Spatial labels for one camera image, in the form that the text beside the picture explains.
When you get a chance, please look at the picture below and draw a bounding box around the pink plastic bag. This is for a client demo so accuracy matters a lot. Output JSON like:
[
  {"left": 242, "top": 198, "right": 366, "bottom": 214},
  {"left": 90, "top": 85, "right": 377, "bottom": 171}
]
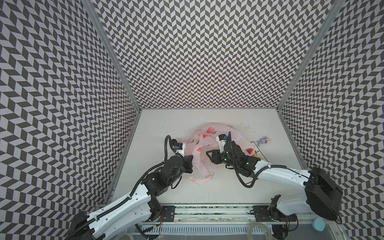
[{"left": 185, "top": 124, "right": 257, "bottom": 185}]

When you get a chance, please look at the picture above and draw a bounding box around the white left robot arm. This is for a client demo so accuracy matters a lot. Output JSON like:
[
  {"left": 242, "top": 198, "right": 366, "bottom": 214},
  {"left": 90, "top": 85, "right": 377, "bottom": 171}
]
[{"left": 65, "top": 136, "right": 193, "bottom": 240}]

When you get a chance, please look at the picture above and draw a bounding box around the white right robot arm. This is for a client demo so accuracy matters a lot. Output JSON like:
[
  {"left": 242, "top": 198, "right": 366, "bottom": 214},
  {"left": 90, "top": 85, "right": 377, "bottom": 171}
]
[{"left": 206, "top": 133, "right": 343, "bottom": 224}]

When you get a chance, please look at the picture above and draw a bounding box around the white mat black border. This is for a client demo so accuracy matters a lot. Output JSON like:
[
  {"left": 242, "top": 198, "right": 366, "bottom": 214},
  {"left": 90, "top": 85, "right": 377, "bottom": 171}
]
[{"left": 252, "top": 142, "right": 268, "bottom": 162}]

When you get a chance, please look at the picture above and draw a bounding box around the purple small toy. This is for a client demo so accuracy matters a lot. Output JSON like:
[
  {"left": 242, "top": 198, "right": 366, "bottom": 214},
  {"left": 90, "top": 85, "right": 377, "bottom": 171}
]
[{"left": 257, "top": 137, "right": 270, "bottom": 146}]

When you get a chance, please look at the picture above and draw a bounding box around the clear tube loop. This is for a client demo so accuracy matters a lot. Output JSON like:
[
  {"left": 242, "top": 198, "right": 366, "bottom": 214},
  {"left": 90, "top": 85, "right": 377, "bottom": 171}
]
[{"left": 246, "top": 222, "right": 274, "bottom": 240}]

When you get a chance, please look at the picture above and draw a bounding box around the light blue round cap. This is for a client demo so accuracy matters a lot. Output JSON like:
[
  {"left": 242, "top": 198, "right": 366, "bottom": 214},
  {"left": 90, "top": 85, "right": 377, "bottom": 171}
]
[{"left": 312, "top": 218, "right": 326, "bottom": 232}]

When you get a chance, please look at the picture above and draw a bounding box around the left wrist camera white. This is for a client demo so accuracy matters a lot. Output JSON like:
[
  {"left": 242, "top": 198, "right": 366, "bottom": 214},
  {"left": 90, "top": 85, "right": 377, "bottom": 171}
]
[{"left": 173, "top": 143, "right": 186, "bottom": 156}]

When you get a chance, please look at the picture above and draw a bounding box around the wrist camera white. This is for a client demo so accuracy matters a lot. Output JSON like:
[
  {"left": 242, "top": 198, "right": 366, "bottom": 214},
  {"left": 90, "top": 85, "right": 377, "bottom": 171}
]
[
  {"left": 173, "top": 143, "right": 186, "bottom": 156},
  {"left": 216, "top": 134, "right": 228, "bottom": 153}
]

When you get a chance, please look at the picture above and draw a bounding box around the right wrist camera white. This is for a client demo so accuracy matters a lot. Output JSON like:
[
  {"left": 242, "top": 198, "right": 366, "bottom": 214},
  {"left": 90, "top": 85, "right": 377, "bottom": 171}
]
[{"left": 216, "top": 134, "right": 228, "bottom": 153}]

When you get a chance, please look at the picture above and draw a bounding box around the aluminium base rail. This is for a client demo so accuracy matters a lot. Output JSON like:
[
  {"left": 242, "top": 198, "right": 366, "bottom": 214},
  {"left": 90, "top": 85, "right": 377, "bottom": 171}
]
[{"left": 92, "top": 203, "right": 340, "bottom": 229}]

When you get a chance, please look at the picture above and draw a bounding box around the aluminium corner post right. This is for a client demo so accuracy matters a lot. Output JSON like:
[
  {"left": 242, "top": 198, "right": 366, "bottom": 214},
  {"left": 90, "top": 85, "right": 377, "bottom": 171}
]
[{"left": 277, "top": 0, "right": 346, "bottom": 113}]

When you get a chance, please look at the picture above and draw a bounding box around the aluminium corner post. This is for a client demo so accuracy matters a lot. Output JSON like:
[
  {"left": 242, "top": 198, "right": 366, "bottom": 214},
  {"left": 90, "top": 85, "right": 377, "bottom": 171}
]
[
  {"left": 277, "top": 0, "right": 346, "bottom": 113},
  {"left": 82, "top": 0, "right": 141, "bottom": 112}
]

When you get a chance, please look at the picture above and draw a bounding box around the aluminium corner post left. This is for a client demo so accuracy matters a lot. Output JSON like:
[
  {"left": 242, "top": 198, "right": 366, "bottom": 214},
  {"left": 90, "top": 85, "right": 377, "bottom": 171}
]
[{"left": 82, "top": 0, "right": 141, "bottom": 112}]

